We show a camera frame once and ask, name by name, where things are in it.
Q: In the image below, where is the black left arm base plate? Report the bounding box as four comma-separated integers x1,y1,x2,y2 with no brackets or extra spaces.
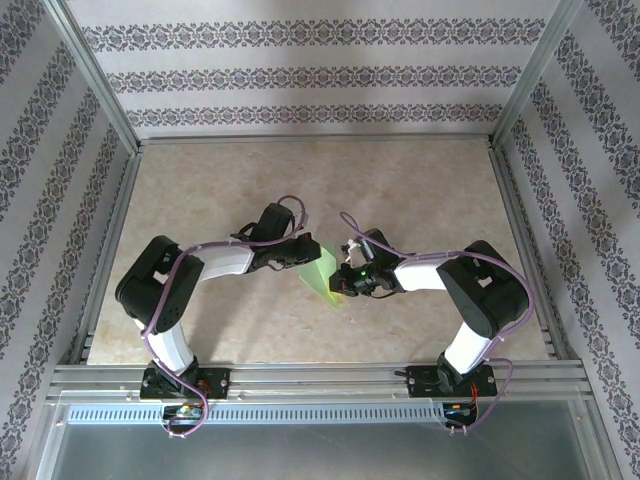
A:
140,367,231,401

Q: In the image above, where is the grey metal floor panel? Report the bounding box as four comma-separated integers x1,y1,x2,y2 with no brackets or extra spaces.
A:
29,399,624,480

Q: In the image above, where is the aluminium frame post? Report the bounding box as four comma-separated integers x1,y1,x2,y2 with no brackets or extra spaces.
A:
42,0,142,157
491,0,585,149

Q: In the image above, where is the slotted grey cable duct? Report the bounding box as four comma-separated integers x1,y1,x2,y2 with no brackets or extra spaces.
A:
66,403,447,426

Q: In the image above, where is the aluminium left frame post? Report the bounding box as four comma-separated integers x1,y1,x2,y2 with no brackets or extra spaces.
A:
42,0,142,157

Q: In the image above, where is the aluminium right side rail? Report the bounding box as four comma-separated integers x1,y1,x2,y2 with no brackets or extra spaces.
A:
487,139,570,362

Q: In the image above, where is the long aluminium frame rail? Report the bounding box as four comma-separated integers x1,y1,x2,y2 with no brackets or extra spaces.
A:
49,363,594,401

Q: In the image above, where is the aluminium left side rail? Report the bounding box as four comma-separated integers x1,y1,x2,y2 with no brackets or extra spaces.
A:
67,147,146,366

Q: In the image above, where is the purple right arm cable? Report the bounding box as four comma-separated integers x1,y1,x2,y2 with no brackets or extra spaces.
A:
338,211,534,435

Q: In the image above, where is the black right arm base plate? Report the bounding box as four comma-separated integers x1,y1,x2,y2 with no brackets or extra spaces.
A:
405,364,497,399

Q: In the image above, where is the light green paper sheet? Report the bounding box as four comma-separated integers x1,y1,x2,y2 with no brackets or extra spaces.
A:
298,244,347,312

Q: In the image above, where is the aluminium right frame post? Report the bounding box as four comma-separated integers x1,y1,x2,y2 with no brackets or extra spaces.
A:
491,0,585,149

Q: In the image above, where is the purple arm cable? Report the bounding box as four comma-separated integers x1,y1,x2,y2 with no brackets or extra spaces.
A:
338,211,534,435
139,194,312,440

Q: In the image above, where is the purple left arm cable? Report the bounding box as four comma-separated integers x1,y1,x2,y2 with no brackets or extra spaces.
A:
139,194,312,440

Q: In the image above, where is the aluminium rail under wallpaper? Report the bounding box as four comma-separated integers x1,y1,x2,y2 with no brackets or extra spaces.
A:
138,132,496,147

